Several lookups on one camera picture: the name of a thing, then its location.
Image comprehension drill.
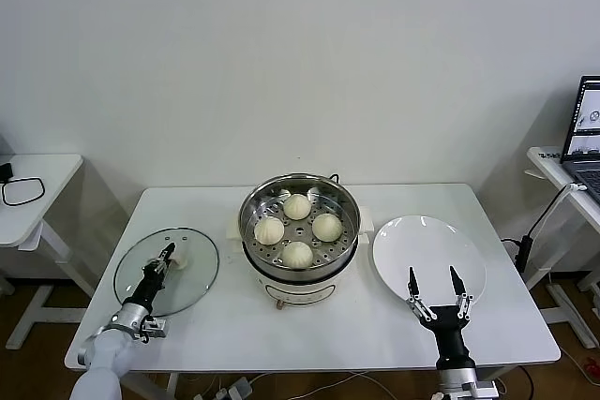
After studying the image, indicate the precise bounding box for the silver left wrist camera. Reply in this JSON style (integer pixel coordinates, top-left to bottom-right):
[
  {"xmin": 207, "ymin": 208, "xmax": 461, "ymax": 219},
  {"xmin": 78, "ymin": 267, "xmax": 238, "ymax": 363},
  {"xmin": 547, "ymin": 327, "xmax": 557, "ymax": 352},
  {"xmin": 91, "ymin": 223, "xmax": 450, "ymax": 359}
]
[{"xmin": 140, "ymin": 318, "xmax": 169, "ymax": 340}]

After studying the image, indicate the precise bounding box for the white electric cooking pot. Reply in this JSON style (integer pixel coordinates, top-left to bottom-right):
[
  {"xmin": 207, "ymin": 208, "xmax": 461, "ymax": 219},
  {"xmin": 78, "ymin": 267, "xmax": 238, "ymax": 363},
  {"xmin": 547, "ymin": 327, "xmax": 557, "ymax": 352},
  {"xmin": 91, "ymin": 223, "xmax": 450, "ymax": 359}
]
[{"xmin": 223, "ymin": 216, "xmax": 376, "ymax": 310}]

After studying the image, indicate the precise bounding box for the large white round plate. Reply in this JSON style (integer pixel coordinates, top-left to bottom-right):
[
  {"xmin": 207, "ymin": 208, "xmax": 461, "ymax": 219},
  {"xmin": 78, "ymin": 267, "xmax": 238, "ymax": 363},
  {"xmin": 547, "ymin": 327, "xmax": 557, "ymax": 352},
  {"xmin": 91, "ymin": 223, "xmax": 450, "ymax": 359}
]
[{"xmin": 372, "ymin": 215, "xmax": 488, "ymax": 315}]

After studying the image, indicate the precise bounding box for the open dark laptop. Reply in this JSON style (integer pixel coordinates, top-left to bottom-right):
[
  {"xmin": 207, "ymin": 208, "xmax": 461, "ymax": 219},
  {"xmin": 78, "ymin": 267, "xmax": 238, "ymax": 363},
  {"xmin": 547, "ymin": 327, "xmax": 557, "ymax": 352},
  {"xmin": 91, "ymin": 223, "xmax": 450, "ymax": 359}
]
[{"xmin": 560, "ymin": 74, "xmax": 600, "ymax": 207}]

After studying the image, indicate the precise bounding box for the round glass pot lid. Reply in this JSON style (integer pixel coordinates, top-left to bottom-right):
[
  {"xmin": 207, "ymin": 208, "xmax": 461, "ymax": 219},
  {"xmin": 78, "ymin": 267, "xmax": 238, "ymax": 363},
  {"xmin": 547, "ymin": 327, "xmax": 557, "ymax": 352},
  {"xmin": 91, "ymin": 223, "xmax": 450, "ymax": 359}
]
[{"xmin": 113, "ymin": 227, "xmax": 220, "ymax": 318}]

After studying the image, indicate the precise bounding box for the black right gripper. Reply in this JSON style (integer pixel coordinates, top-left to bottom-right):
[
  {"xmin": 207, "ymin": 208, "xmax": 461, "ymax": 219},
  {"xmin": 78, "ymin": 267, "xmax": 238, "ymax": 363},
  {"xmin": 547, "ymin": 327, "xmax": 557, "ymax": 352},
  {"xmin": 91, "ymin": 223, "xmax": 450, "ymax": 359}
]
[{"xmin": 405, "ymin": 264, "xmax": 474, "ymax": 367}]

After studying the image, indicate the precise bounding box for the white laptop cable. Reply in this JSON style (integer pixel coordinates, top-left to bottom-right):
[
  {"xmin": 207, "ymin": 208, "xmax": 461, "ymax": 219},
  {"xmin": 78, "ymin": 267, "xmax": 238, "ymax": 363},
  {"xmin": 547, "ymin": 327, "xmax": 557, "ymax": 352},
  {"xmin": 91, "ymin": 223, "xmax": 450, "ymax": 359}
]
[{"xmin": 527, "ymin": 182, "xmax": 587, "ymax": 240}]

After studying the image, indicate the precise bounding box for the white steamed baozi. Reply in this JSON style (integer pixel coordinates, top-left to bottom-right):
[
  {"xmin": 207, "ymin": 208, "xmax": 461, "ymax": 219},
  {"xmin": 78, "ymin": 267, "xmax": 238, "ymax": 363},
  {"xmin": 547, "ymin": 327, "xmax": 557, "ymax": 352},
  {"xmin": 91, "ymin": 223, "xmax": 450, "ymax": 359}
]
[
  {"xmin": 311, "ymin": 213, "xmax": 343, "ymax": 242},
  {"xmin": 253, "ymin": 216, "xmax": 286, "ymax": 245},
  {"xmin": 280, "ymin": 241, "xmax": 314, "ymax": 271},
  {"xmin": 282, "ymin": 193, "xmax": 311, "ymax": 222}
]

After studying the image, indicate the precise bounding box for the black looped cable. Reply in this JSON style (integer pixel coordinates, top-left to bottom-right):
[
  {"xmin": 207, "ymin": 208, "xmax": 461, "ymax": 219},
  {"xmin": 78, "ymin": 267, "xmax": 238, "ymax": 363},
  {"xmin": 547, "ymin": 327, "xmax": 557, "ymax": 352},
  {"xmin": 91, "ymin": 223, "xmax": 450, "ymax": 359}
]
[{"xmin": 0, "ymin": 177, "xmax": 46, "ymax": 208}]

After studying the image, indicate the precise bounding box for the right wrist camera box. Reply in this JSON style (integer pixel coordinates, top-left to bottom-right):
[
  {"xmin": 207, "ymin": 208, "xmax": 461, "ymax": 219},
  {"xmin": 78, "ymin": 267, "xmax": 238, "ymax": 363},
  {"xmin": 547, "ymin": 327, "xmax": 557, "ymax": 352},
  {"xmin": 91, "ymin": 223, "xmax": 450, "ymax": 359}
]
[{"xmin": 461, "ymin": 378, "xmax": 501, "ymax": 400}]

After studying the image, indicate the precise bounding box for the stainless steel steamer basket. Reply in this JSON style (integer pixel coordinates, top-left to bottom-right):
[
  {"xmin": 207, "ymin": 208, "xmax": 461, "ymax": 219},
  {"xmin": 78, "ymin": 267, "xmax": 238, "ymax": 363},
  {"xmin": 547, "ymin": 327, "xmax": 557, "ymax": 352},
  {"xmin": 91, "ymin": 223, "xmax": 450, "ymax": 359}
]
[{"xmin": 237, "ymin": 172, "xmax": 361, "ymax": 279}]

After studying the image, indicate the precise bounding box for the black hanging power adapter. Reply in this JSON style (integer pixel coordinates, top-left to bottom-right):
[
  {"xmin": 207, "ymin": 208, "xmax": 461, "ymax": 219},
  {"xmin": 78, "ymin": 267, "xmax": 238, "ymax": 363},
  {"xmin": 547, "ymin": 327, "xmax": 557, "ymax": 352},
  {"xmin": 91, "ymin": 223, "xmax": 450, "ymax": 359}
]
[{"xmin": 501, "ymin": 233, "xmax": 533, "ymax": 273}]

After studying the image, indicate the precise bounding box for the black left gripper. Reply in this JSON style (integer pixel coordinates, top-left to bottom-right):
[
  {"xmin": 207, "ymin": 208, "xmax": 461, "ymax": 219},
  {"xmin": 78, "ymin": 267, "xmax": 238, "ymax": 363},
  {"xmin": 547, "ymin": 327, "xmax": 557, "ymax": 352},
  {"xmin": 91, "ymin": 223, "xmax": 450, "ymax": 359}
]
[{"xmin": 126, "ymin": 243, "xmax": 178, "ymax": 310}]

